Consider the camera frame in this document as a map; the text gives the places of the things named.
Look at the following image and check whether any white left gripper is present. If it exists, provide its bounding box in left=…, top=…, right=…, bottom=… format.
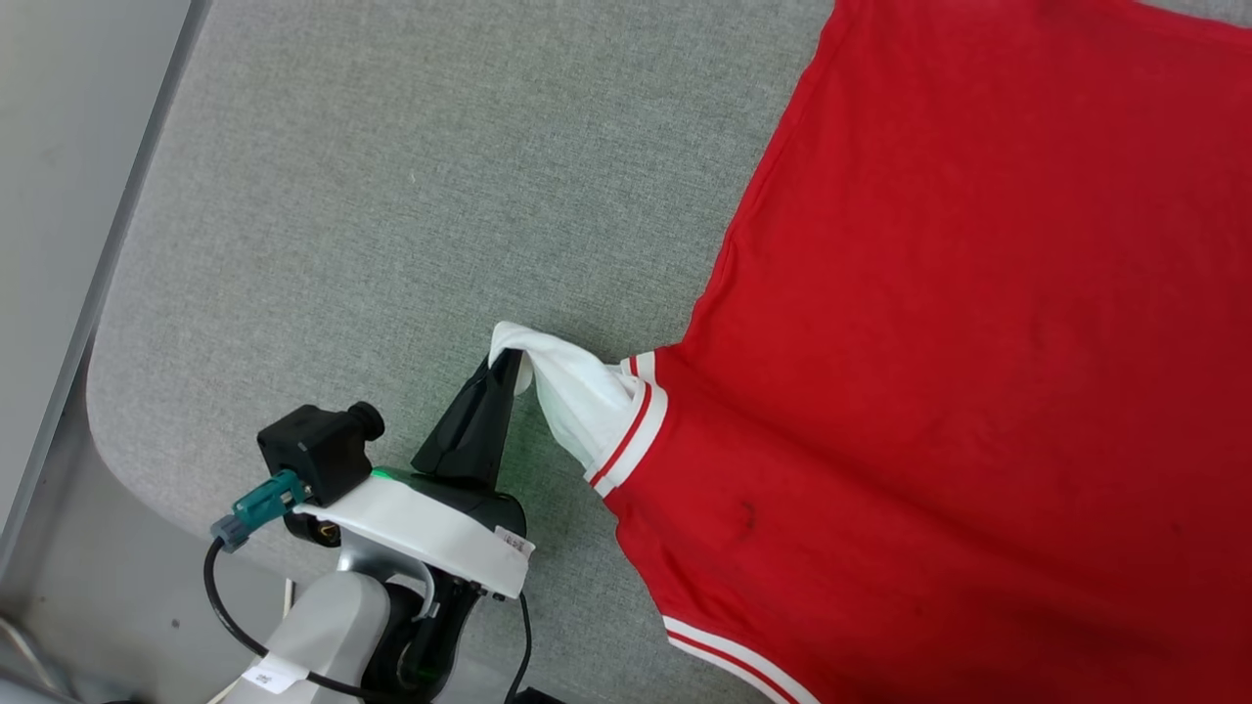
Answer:
left=292, top=346, right=537, bottom=600

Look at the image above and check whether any red garment with white stripes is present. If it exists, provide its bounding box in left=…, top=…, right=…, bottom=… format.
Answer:
left=488, top=0, right=1252, bottom=704

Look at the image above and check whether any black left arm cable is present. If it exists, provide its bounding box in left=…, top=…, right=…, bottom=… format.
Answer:
left=504, top=592, right=535, bottom=704

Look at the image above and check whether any teal left camera connector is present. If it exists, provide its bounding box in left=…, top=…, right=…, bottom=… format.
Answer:
left=210, top=469, right=307, bottom=554

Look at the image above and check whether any black left camera cable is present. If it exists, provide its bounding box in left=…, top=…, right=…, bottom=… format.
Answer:
left=201, top=536, right=394, bottom=704

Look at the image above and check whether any grey metal frame rail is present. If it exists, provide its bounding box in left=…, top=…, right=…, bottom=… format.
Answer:
left=0, top=0, right=214, bottom=588

